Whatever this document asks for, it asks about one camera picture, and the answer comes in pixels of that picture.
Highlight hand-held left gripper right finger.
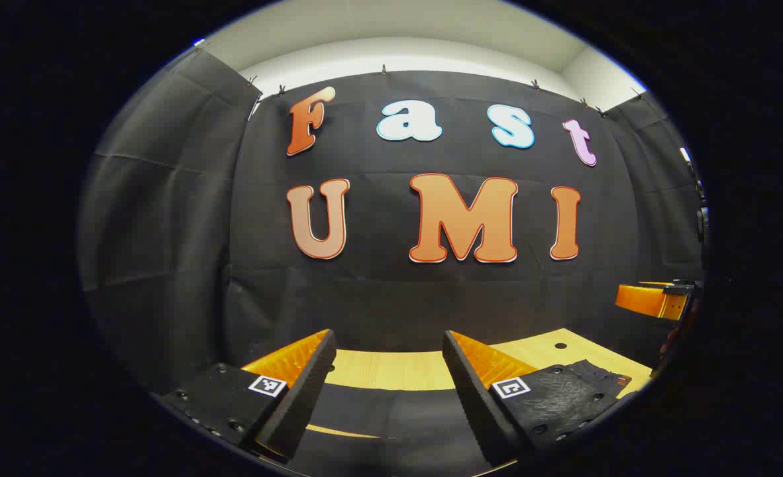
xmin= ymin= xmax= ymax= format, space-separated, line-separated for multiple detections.
xmin=441 ymin=329 xmax=617 ymax=468

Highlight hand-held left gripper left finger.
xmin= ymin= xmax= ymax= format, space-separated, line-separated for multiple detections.
xmin=155 ymin=328 xmax=338 ymax=463

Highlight dark grey jeans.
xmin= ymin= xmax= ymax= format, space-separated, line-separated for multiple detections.
xmin=292 ymin=360 xmax=633 ymax=476

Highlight black backdrop cloth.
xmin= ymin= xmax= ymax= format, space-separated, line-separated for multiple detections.
xmin=77 ymin=50 xmax=707 ymax=398

